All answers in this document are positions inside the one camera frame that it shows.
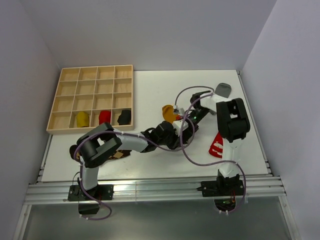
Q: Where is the black box under rail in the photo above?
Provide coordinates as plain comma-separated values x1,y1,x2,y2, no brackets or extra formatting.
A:
78,203,100,216

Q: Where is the wooden compartment tray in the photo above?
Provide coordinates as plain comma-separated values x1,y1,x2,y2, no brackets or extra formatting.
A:
46,64,134,135

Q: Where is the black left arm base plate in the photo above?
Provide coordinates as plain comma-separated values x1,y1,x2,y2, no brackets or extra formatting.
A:
67,184,114,202

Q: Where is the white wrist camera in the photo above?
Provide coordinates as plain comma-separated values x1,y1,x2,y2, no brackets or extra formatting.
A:
173,105,185,116
172,119,193,137

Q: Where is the mustard yellow striped sock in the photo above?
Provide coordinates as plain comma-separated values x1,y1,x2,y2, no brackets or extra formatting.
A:
162,104,178,124

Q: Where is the aluminium rail frame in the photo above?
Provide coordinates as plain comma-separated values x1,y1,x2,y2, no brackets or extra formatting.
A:
13,70,301,240

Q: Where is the rolled red sock in tray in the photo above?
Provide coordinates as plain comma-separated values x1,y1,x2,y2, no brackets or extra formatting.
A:
98,110,112,125

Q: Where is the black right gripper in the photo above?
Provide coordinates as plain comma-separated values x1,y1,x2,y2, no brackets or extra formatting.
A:
182,107,211,144

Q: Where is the grey sock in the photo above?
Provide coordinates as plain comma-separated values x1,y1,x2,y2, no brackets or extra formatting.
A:
214,82,232,98

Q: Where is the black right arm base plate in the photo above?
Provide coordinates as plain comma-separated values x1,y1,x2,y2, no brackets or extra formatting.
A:
196,180,245,197

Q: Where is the rolled black sock in tray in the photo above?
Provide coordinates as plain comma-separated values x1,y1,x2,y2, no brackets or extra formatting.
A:
117,109,132,126

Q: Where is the brown argyle sock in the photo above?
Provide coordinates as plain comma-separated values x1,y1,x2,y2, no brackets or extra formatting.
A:
69,145,131,160

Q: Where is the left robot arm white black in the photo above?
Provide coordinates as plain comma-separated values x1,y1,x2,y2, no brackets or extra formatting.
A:
69,121,181,200

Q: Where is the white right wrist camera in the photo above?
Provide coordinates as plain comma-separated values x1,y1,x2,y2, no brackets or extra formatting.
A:
173,105,185,116

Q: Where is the rolled mustard sock in tray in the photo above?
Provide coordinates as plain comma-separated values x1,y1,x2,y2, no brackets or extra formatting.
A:
76,111,90,128

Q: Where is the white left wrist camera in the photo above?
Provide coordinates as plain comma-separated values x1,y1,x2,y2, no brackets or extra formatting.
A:
172,119,193,137

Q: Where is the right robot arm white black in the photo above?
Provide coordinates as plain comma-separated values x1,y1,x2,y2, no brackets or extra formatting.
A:
190,91,251,197

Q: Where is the red white fluffy sock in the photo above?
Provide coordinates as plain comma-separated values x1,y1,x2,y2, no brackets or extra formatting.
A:
208,132,223,159

